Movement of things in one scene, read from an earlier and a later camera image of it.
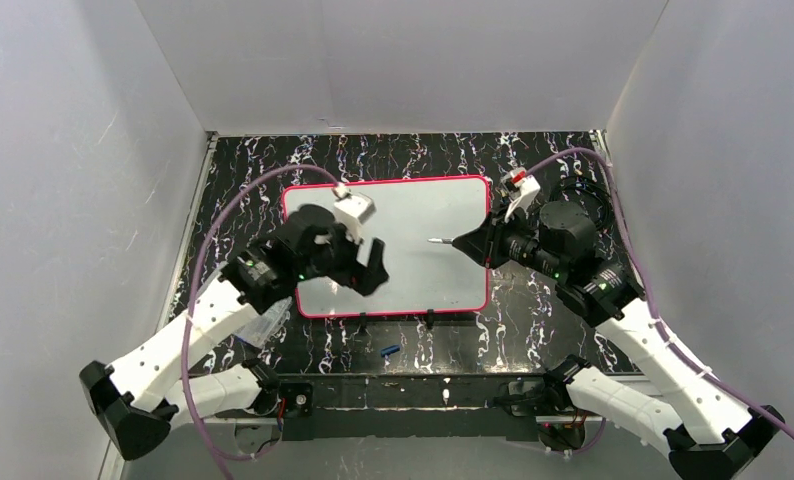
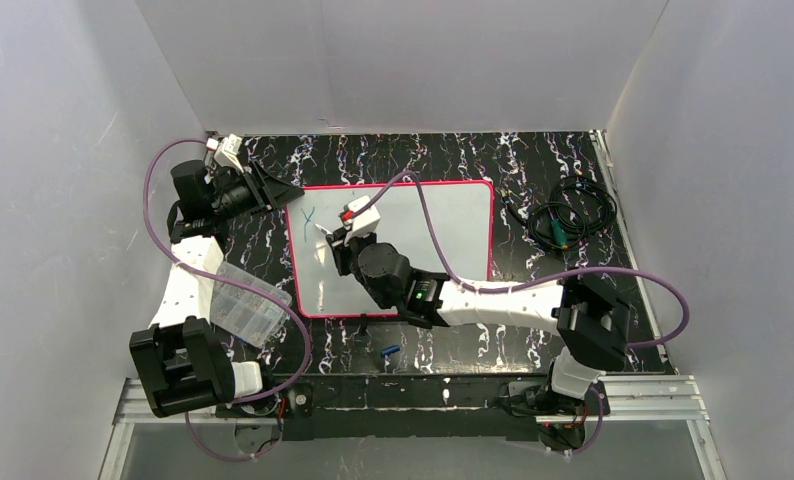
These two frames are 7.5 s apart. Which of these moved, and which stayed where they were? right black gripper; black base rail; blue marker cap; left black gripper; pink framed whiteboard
Moved: left black gripper; right black gripper
Stayed: black base rail; pink framed whiteboard; blue marker cap
